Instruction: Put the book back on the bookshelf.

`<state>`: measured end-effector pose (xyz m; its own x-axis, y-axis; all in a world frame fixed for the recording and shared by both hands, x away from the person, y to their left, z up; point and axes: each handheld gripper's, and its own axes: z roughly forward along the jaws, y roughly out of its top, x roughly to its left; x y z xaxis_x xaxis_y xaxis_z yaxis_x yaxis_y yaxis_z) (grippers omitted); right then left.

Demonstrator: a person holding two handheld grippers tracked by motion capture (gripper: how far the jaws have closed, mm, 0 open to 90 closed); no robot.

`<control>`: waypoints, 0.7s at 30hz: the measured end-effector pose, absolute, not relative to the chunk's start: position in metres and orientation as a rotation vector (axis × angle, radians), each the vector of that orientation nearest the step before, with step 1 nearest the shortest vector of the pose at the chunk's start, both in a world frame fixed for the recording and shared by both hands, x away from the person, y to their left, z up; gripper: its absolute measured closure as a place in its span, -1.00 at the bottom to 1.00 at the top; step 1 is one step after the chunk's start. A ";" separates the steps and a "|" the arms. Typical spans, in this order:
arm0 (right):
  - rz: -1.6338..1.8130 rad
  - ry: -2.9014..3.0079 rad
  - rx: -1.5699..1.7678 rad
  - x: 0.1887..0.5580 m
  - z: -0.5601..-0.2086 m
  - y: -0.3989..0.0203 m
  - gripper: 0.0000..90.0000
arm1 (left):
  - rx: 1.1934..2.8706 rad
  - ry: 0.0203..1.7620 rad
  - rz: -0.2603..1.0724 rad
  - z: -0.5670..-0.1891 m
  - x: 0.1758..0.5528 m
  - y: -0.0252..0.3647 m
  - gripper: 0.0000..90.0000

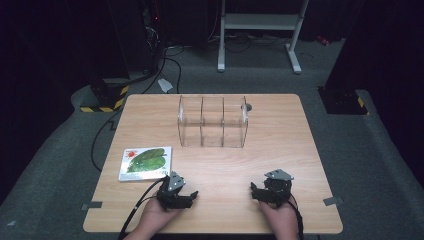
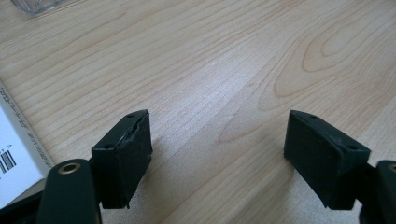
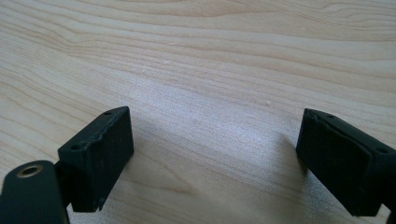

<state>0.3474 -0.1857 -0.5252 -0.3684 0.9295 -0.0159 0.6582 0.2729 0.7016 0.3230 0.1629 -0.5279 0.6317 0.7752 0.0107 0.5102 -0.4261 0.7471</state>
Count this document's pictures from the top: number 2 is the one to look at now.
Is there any slim white box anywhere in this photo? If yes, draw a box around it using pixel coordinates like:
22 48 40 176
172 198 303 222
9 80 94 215
0 79 56 209

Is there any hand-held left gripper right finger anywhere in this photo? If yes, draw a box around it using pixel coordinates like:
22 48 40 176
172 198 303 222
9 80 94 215
283 109 372 211

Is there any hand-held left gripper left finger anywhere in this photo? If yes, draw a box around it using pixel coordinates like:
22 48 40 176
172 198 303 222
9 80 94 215
92 109 153 209

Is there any clear acrylic organizer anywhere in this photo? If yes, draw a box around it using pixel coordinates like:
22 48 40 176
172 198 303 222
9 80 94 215
9 0 69 15

